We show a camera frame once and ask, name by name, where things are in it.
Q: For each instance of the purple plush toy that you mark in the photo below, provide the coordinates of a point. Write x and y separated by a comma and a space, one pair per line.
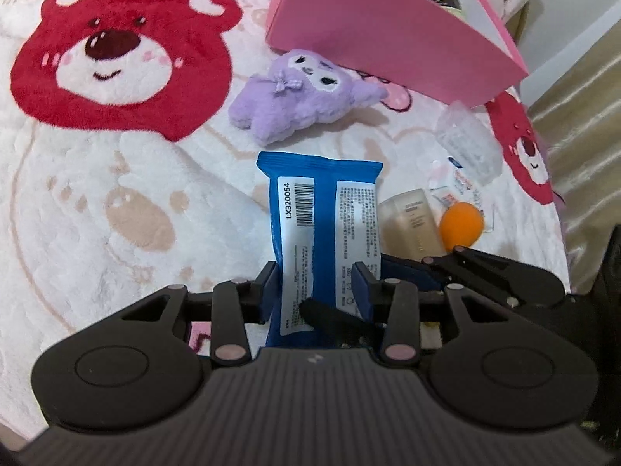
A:
291, 107

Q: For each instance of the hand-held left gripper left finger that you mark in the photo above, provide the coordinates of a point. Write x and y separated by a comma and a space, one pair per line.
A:
264, 296

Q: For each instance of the bear printed blanket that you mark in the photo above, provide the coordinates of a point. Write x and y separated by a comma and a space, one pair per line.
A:
145, 204

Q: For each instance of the orange makeup sponge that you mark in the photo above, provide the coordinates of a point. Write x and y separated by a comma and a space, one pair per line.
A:
461, 225

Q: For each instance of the beige plastic bottle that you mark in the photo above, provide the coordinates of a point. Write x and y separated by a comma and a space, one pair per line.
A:
412, 223

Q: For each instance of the pink cardboard box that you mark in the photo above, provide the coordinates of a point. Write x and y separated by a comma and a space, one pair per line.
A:
388, 34

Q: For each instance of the white printed sachet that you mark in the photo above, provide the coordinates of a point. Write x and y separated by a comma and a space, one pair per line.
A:
458, 189

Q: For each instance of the blue wet wipes packet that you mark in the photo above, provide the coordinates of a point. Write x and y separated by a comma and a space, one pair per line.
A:
301, 233

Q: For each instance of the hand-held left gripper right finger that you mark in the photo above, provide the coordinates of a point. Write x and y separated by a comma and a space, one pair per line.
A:
361, 293

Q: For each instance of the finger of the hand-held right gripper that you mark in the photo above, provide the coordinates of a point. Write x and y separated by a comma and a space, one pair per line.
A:
407, 272
334, 320

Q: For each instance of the clear plastic packet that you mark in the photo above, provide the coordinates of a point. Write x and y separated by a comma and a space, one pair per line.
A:
468, 148

